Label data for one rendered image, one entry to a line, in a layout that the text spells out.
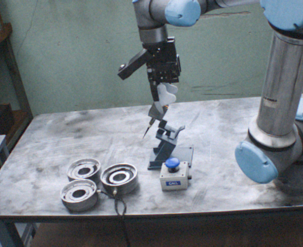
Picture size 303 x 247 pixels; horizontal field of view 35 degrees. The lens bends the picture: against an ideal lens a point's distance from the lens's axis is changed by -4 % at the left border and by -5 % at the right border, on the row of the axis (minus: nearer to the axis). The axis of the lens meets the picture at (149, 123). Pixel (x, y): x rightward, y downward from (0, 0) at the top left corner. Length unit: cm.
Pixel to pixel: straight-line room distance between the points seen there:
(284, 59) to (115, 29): 207
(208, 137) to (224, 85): 147
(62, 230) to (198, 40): 157
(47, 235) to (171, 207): 57
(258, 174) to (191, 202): 25
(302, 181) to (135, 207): 45
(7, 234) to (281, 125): 90
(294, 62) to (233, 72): 203
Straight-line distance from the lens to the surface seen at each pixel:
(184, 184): 136
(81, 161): 153
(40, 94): 331
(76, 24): 302
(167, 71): 134
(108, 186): 139
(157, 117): 142
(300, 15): 89
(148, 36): 129
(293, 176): 129
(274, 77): 101
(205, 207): 131
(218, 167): 144
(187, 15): 118
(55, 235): 173
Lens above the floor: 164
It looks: 29 degrees down
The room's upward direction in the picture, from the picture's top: 11 degrees counter-clockwise
